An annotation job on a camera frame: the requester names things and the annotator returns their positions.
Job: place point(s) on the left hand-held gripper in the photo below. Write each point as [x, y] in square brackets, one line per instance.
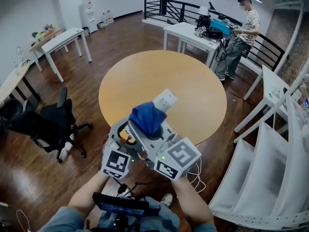
[116, 163]

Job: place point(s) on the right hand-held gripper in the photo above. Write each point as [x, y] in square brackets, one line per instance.
[178, 158]

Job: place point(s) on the blue cloth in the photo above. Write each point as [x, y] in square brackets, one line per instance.
[147, 117]

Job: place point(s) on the person's right forearm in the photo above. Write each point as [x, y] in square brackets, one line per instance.
[190, 199]

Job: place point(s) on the person's left forearm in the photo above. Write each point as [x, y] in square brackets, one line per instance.
[84, 194]

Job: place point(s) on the round wooden table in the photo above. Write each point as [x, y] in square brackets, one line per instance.
[154, 76]

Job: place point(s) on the person's white shoe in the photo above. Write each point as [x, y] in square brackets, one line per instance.
[167, 199]

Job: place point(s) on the black chest-mounted device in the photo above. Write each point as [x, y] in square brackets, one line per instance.
[125, 205]

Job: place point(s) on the black office chair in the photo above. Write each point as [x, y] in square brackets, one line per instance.
[9, 110]
[53, 124]

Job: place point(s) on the person's blue shirt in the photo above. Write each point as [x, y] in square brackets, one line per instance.
[60, 221]

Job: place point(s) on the white rectangular table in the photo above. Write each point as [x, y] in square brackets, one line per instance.
[62, 39]
[183, 33]

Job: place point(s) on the small trash bin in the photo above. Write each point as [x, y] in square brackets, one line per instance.
[85, 31]

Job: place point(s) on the white metal shelving rack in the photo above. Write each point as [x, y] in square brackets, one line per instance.
[260, 173]

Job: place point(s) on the clear water jug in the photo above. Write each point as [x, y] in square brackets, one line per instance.
[105, 18]
[110, 17]

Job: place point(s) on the black equipment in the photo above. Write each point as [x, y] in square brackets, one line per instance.
[205, 25]

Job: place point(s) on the beige desk with black legs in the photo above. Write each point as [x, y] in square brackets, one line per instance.
[14, 78]

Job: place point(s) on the light wooden side table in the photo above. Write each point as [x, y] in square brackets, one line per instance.
[41, 42]

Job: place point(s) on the white water dispenser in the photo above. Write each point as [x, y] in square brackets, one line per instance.
[89, 16]

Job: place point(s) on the blue box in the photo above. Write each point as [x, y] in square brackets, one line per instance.
[219, 26]

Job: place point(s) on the black metal railing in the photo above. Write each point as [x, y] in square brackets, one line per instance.
[169, 8]

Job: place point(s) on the small white table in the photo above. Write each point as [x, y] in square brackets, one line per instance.
[270, 81]

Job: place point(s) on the potted plants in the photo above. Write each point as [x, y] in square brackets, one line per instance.
[46, 30]

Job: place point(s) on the silver desk lamp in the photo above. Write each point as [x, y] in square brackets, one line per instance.
[19, 53]

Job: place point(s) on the white desk lamp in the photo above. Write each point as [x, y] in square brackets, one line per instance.
[203, 10]

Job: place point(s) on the black pillar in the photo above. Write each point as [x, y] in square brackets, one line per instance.
[164, 1]

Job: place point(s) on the bottle with blue label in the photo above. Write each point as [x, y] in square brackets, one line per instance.
[306, 105]

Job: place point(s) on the black chest mount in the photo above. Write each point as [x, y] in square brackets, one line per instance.
[123, 222]

